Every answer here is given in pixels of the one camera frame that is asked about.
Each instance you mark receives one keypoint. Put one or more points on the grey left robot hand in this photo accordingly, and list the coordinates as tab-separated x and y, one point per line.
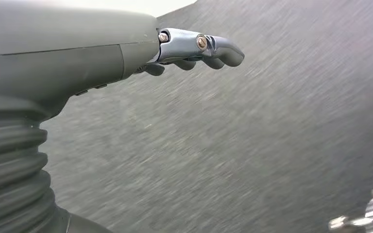
61	38

